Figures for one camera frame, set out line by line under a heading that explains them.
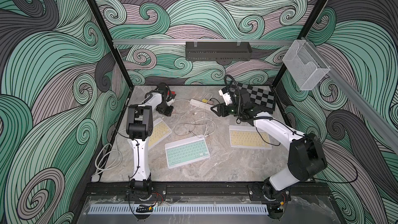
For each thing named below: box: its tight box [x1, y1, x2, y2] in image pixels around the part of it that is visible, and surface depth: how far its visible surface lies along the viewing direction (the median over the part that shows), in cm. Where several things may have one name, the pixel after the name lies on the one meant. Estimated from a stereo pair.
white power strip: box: [189, 98, 215, 111], surface depth 109 cm
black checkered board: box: [226, 82, 275, 111], surface depth 112 cm
